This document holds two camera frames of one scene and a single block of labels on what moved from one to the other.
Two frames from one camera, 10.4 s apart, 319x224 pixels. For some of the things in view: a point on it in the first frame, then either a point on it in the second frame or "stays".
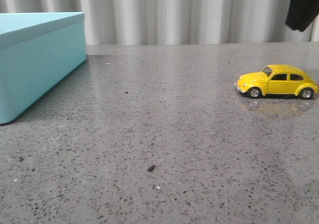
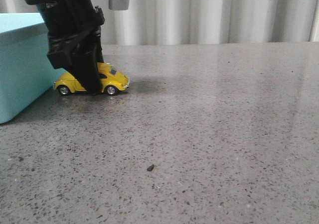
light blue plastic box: [38, 50] stays
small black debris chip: [150, 168] stays
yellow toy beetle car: [278, 79] -> [112, 79]
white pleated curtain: [120, 15] stays
